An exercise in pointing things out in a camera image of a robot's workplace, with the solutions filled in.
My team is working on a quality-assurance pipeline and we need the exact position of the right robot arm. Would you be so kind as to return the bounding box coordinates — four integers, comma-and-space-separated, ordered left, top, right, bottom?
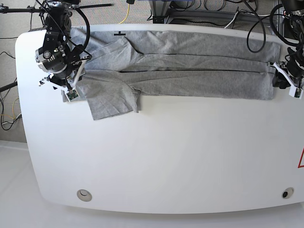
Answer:
36, 0, 92, 90

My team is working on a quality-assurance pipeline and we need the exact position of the white cable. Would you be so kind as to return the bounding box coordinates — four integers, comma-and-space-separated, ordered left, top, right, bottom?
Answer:
223, 9, 289, 29

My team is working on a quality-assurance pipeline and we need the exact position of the black tripod stand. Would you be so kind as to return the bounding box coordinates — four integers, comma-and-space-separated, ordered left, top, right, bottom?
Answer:
0, 0, 112, 34

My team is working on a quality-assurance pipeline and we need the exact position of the yellow cable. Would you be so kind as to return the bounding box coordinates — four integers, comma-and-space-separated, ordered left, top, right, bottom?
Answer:
118, 2, 131, 25

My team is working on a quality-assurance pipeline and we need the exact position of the black floor cables left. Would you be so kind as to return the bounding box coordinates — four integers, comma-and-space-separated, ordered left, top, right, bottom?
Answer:
0, 51, 22, 131

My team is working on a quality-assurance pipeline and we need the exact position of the table grommet hole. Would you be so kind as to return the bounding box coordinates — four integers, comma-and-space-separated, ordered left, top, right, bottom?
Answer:
76, 190, 92, 202
282, 187, 295, 199

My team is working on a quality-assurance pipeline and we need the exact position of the red triangle warning sticker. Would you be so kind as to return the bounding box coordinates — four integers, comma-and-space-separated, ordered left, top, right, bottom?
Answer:
298, 149, 304, 168

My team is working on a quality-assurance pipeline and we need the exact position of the right table grommet hole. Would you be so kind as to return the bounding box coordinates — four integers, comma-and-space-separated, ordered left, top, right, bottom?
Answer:
282, 187, 295, 199

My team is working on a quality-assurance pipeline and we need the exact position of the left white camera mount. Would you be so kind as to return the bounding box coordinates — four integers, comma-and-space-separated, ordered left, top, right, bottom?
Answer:
267, 62, 304, 99

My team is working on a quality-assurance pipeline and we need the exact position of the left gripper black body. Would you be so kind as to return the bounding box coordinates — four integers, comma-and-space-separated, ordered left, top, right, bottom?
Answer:
286, 58, 304, 78

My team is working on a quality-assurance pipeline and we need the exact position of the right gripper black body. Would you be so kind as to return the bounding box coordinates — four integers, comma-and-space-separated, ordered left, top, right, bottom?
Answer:
50, 67, 75, 87

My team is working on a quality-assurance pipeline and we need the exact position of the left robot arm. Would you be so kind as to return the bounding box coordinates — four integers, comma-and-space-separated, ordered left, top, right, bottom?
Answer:
244, 0, 304, 92

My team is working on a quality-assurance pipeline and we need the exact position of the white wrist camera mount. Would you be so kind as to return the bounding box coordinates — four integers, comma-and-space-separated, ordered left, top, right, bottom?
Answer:
39, 59, 87, 102

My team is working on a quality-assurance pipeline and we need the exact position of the grey T-shirt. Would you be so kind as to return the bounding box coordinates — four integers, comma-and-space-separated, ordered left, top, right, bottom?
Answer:
76, 30, 281, 120

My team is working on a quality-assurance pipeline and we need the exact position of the left table grommet hole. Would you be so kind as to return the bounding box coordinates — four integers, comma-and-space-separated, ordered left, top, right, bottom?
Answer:
76, 190, 92, 202

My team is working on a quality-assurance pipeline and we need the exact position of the aluminium frame stand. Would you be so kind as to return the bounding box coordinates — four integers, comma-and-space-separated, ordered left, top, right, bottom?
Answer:
149, 0, 285, 38

